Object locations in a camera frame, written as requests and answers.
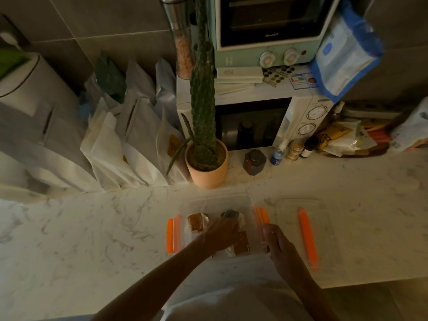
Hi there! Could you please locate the person's right hand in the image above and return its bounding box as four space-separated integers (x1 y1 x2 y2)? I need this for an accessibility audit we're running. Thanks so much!
262 224 309 284

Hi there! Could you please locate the person's left hand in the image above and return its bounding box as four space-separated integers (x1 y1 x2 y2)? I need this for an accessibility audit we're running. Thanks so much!
201 217 242 256

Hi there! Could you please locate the clear container with orange clips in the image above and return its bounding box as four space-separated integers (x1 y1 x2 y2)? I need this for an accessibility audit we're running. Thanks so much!
166 193 272 262

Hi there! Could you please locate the person's right forearm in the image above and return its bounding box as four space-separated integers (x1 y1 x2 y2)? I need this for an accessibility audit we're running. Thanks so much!
287 273 341 321

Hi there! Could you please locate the person's left forearm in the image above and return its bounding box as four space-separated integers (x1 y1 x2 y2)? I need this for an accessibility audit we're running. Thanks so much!
91 238 214 321

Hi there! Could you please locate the wrapped dark snack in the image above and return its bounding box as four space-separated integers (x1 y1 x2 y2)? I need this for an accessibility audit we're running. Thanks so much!
220 210 245 228

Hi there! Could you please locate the wrapped brown snack bar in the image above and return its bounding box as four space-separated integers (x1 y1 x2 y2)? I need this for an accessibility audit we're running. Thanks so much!
233 231 251 256
187 213 210 234

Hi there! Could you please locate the clear lid with orange clip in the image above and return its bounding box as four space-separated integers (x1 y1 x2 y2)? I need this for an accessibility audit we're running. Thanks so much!
276 198 339 275

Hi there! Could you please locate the terracotta plant pot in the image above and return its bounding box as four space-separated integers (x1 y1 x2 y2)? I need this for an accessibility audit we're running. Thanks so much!
185 138 229 190

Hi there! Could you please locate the dark jar with hexagonal lid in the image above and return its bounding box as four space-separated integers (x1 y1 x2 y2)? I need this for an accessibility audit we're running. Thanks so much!
243 149 267 176

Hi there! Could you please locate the person's white shirt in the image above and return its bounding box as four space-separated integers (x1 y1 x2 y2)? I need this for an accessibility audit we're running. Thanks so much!
160 283 315 321

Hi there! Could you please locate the small blue label water bottle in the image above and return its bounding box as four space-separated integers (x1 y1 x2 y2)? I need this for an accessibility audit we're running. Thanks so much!
270 140 289 166

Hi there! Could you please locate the small yellow spice jar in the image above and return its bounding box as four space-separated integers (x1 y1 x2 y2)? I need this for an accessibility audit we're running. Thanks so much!
287 140 303 161

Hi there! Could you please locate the small dark dropper bottle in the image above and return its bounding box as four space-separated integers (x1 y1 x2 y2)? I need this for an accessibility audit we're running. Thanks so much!
300 137 319 159

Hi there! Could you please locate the white microwave oven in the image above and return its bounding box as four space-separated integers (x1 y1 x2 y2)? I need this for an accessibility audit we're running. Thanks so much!
176 65 335 151

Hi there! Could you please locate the yellow packet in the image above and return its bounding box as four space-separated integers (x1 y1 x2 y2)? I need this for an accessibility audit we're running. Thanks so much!
316 122 354 151

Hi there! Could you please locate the white plastic bag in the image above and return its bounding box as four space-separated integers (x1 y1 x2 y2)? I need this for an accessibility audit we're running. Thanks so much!
323 119 378 157

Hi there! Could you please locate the tall green cactus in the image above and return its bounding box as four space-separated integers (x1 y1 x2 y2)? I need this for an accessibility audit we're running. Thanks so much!
166 0 218 176

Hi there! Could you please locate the wooden tray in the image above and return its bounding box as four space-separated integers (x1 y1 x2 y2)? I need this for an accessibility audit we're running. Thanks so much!
320 142 390 158

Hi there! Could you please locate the row of white paper bags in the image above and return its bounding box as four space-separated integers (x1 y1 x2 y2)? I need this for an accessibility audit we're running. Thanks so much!
80 58 191 192

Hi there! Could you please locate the stack of white booklets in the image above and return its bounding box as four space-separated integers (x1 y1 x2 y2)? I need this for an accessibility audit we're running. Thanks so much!
215 66 265 95

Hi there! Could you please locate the dotted sticker sheet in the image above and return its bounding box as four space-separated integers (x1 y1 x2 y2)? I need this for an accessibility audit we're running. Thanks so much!
262 66 296 88

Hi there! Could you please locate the white printed packet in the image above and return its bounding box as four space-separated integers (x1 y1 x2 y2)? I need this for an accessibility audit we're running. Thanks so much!
389 96 428 151

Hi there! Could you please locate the steel grinder with pink salt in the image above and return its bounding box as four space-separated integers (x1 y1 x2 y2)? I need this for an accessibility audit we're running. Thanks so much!
159 0 195 80

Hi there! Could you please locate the dark green bag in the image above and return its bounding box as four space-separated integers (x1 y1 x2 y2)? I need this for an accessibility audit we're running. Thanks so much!
95 53 127 103

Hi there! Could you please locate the blue and white pouch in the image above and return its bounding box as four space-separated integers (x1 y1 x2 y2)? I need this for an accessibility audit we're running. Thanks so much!
309 0 384 103

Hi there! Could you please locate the mint green toaster oven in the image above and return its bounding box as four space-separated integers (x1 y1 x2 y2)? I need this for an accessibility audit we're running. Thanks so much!
207 0 342 68

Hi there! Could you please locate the white bin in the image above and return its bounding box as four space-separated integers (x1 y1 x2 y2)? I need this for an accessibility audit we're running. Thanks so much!
0 51 82 151

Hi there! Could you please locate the bright green cloth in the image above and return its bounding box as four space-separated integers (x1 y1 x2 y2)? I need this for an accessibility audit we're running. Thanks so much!
0 48 30 79

